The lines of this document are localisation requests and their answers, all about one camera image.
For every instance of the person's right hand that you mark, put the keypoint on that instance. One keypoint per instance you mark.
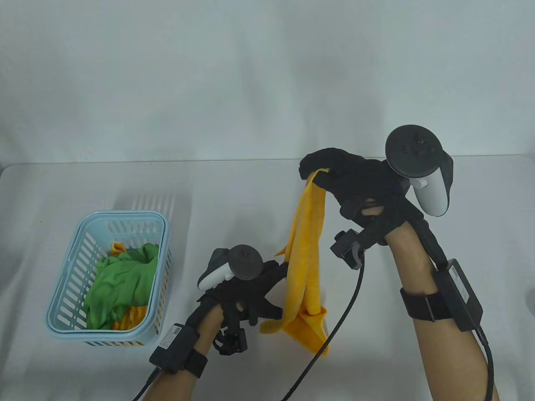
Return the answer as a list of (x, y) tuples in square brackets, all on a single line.
[(363, 179)]

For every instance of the person's left hand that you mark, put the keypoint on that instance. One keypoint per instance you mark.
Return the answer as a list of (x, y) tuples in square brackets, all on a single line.
[(246, 296)]

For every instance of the yellow square towel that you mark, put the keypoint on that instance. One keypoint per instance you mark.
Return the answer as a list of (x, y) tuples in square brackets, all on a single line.
[(305, 267)]

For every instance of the person's right forearm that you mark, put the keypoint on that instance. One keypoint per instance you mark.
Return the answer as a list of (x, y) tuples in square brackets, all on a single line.
[(443, 359)]

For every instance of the person's left forearm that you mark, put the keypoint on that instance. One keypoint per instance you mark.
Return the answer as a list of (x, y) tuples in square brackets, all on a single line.
[(209, 330)]

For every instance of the crumpled orange-yellow towel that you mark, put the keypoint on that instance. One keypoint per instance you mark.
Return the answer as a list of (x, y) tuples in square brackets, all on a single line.
[(129, 319)]

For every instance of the green towel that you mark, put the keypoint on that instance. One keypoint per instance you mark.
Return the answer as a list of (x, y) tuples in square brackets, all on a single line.
[(121, 280)]

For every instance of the grey white tracker controller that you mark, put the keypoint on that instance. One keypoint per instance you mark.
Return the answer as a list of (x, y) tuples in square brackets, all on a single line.
[(413, 150), (246, 261)]

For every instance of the black wrist sensor box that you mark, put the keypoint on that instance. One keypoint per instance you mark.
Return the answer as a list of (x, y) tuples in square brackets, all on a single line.
[(459, 292), (173, 348)]

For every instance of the light blue plastic basket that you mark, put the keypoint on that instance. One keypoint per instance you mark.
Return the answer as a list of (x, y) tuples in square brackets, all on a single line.
[(62, 300)]

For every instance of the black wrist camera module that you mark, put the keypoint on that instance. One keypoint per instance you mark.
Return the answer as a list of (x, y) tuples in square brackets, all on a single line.
[(232, 342), (345, 246)]

